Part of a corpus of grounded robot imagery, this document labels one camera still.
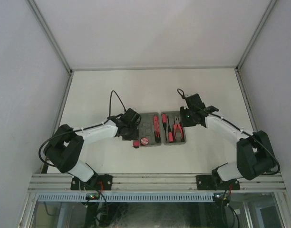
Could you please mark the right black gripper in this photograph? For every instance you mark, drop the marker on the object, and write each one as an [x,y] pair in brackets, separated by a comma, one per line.
[184,123]

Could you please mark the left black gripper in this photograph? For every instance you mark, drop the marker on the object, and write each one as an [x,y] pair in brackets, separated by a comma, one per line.
[134,136]

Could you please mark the red hex key set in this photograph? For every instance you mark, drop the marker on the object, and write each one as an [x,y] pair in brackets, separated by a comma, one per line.
[136,144]

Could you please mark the black tape roll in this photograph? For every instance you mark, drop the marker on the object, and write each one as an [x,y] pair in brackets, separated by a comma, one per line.
[144,141]

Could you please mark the red black pliers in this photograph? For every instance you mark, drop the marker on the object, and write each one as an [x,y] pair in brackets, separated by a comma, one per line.
[178,132]

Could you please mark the red black utility knife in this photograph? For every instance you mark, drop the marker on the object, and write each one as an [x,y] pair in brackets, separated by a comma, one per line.
[156,129]

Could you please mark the long red black screwdriver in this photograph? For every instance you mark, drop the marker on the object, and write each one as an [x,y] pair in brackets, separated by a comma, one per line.
[164,125]

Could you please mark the grey plastic tool case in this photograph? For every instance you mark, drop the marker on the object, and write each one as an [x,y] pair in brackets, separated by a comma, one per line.
[146,128]

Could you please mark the short red black screwdriver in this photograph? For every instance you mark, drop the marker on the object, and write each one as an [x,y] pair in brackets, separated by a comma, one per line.
[170,131]

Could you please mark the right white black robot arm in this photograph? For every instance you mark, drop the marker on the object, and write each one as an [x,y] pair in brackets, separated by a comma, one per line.
[254,153]

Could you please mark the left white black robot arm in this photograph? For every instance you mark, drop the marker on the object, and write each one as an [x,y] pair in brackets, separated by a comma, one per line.
[63,149]

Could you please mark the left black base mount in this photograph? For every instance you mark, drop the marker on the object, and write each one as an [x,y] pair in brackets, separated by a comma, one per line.
[99,182]

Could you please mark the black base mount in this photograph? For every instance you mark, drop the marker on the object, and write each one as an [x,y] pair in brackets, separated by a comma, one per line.
[99,182]
[210,182]

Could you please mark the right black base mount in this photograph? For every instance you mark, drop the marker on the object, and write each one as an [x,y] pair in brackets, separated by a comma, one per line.
[210,182]

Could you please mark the aluminium front rail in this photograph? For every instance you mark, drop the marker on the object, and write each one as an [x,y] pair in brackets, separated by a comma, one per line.
[184,182]

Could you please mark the blue slotted cable duct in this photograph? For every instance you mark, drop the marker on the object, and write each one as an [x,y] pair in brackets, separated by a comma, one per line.
[126,197]

